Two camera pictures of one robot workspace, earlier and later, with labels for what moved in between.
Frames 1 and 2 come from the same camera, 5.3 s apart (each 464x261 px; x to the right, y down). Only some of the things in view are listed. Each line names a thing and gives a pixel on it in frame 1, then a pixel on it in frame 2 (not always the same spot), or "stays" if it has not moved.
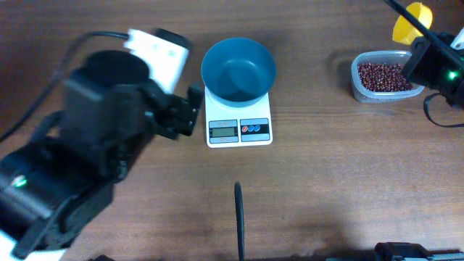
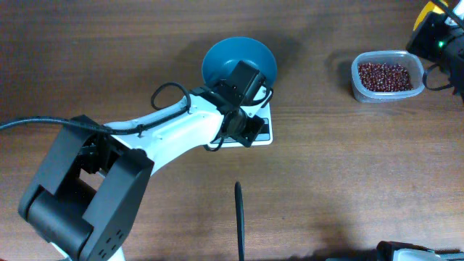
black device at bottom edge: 399,251 stays
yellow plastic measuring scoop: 403,32 to 430,7
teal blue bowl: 237,72 stays
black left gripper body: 182,114 to 254,131
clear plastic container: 377,77 stays
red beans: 383,77 stays
